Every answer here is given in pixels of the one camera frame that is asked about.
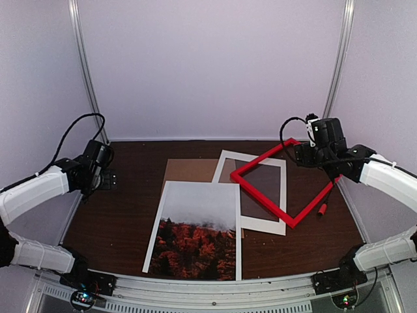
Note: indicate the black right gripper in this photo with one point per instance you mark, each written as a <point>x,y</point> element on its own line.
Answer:
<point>308,160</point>

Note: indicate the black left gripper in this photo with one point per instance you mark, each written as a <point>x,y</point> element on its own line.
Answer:
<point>109,182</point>

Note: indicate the red handled screwdriver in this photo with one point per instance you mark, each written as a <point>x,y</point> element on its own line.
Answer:
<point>324,205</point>

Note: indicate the red picture frame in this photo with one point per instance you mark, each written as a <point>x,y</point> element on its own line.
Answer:
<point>237,177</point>

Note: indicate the white mat board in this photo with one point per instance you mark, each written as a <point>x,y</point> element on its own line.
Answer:
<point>251,223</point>

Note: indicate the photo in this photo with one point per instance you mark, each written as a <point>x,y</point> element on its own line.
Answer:
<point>196,233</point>

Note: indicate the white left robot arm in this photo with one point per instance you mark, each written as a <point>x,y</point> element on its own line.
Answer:
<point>85,174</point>

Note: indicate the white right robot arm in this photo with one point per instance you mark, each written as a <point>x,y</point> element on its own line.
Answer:
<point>395,187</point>

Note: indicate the left controller board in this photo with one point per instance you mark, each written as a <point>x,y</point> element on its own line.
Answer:
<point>82,301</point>

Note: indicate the controller board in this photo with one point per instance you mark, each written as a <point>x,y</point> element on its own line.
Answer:
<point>82,301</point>
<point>345,301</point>

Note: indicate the right controller board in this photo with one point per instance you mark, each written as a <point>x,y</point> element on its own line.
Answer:
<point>345,301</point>

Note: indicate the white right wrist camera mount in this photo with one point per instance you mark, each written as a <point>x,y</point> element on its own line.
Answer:
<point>310,118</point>

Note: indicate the right aluminium corner post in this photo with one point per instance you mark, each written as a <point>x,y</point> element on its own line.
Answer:
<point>343,46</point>

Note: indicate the aluminium corner post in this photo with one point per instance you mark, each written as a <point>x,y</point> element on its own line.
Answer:
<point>343,46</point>
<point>75,18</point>

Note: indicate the brown frame backing board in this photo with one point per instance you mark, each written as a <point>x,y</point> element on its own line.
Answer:
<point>189,169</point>

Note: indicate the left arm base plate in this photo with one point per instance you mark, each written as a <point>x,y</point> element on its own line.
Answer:
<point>96,283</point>

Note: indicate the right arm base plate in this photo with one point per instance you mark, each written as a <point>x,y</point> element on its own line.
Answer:
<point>331,281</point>

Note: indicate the aluminium front rail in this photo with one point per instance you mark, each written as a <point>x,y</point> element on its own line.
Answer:
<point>269,292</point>

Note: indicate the left aluminium corner post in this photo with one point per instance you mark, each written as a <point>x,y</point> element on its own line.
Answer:
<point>75,18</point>

